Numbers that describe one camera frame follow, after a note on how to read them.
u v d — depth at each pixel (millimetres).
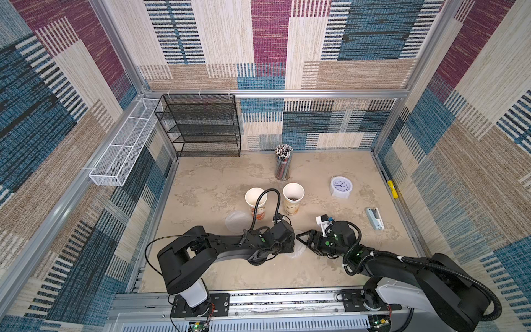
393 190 1062
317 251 749
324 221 811
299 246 832
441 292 422
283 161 972
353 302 729
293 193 871
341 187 1023
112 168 916
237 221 945
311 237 760
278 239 674
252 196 841
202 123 1083
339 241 680
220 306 732
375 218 923
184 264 445
